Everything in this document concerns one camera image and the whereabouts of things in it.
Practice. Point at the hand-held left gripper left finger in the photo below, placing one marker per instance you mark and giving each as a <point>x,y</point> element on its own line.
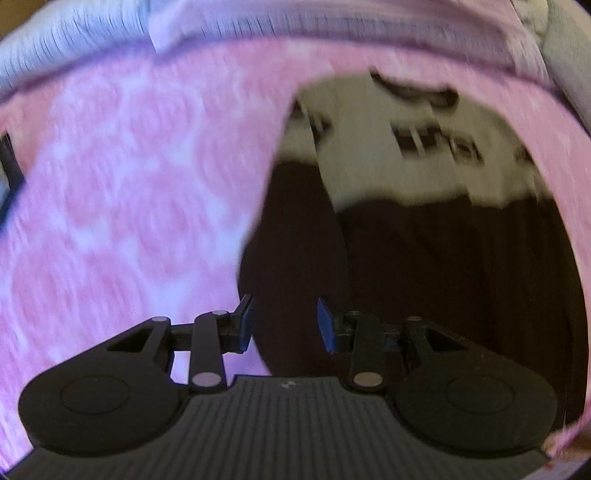
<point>247,324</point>

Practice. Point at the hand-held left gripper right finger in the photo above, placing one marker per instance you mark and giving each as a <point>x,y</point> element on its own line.
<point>326,324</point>

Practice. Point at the dark brown and white sweater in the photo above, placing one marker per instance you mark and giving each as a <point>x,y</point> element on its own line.
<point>415,258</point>

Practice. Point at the pink patterned blanket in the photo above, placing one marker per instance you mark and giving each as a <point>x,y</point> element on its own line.
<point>120,184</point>

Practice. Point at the lilac striped quilt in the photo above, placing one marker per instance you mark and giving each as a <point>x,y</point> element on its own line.
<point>323,23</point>

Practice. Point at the light grey ribbed pillow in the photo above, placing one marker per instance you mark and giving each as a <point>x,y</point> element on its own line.
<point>55,41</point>

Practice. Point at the grey cloth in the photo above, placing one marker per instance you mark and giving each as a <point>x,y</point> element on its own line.
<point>570,50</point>

